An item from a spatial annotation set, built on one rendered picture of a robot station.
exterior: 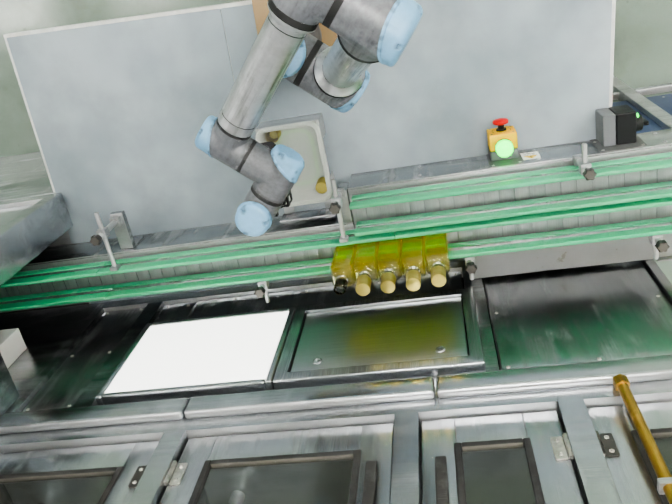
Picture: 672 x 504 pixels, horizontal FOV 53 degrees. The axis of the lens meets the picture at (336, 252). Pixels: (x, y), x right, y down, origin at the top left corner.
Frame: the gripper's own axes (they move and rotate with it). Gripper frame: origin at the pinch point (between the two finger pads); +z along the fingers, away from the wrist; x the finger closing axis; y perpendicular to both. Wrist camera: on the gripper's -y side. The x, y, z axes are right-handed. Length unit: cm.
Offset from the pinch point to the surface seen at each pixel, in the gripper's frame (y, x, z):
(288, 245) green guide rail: 22.1, -1.5, -1.9
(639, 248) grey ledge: 35, 88, 4
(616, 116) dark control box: 1, 83, 8
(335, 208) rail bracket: 10.6, 13.6, -8.9
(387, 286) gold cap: 25.4, 25.1, -24.1
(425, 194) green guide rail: 11.6, 35.5, -3.3
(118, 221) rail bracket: 12, -49, 4
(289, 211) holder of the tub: 19.2, -3.9, 16.4
